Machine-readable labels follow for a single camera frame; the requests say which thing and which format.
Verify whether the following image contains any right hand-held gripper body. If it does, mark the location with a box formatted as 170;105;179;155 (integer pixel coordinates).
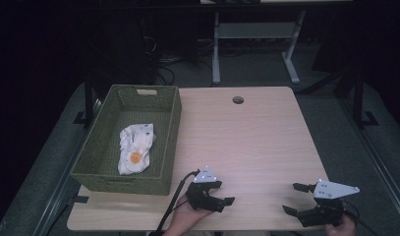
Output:
298;178;361;228

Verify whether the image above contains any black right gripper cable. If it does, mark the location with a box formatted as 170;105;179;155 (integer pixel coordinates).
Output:
341;199;382;236

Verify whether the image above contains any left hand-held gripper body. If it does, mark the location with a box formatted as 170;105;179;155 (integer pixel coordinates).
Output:
186;165;227;213

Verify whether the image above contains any black table bracket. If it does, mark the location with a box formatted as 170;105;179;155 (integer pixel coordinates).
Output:
71;195;90;205

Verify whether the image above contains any white cloth with orange spot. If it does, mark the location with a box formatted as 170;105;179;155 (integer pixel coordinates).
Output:
117;123;157;176

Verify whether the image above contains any bundle of floor cables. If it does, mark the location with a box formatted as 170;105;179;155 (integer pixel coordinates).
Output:
140;16;215;87

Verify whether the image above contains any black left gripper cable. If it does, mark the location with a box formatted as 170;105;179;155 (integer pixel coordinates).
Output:
154;168;201;236

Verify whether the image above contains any person's right hand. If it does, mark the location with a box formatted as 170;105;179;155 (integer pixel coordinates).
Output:
324;214;358;236

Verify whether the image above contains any person's left hand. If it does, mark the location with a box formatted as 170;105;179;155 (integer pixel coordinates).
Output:
162;199;215;236

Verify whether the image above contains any metal floor rail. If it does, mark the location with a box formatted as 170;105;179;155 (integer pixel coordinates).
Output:
31;97;105;236
337;97;400;228

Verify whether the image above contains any green woven basket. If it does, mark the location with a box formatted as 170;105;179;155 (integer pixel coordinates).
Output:
70;84;183;197

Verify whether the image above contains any black metal stand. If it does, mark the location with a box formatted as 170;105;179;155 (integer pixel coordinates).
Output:
351;73;380;130
73;70;97;129

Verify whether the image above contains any white metal desk frame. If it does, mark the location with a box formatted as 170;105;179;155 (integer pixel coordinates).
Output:
211;10;308;86

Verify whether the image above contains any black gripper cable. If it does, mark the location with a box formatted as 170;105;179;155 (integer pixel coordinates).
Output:
154;168;201;236
341;199;382;236

